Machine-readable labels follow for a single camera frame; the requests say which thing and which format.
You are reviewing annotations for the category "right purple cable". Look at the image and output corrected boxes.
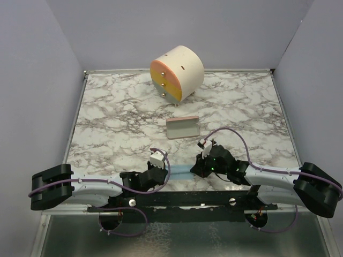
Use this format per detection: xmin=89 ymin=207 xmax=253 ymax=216
xmin=199 ymin=127 xmax=343 ymax=233

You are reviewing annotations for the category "aluminium front rail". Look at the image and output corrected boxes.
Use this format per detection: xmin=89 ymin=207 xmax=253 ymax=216
xmin=41 ymin=202 xmax=327 ymax=216

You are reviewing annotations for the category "purple cable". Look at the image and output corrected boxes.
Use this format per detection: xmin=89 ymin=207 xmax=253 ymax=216
xmin=199 ymin=127 xmax=343 ymax=233
xmin=28 ymin=147 xmax=172 ymax=236

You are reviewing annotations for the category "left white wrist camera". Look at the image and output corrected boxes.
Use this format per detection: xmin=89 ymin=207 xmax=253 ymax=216
xmin=150 ymin=150 xmax=168 ymax=169

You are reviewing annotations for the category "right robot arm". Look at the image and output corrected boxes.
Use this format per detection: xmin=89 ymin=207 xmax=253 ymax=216
xmin=190 ymin=145 xmax=342 ymax=218

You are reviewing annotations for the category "light blue cleaning cloth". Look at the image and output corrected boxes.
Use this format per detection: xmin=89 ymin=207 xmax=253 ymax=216
xmin=169 ymin=164 xmax=194 ymax=180

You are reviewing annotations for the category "pink glasses case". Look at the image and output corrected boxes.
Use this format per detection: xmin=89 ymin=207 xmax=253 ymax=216
xmin=166 ymin=116 xmax=200 ymax=140

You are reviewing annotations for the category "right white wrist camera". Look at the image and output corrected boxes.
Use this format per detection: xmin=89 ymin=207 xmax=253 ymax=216
xmin=197 ymin=138 xmax=217 ymax=159

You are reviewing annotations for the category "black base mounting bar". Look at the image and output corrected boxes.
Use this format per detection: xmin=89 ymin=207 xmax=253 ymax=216
xmin=87 ymin=191 xmax=277 ymax=223

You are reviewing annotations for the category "round cream drawer cabinet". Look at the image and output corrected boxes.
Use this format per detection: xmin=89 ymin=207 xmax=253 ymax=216
xmin=150 ymin=46 xmax=205 ymax=105

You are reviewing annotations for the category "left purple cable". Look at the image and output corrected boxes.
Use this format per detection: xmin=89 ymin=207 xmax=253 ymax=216
xmin=28 ymin=147 xmax=172 ymax=236

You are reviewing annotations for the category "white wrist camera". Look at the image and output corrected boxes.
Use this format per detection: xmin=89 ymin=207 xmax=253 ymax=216
xmin=150 ymin=150 xmax=168 ymax=169
xmin=197 ymin=138 xmax=217 ymax=159

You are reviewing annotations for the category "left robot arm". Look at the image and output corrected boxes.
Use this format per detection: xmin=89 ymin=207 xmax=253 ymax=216
xmin=28 ymin=162 xmax=170 ymax=211

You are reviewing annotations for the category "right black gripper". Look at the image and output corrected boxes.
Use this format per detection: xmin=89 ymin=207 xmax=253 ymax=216
xmin=190 ymin=150 xmax=228 ymax=178

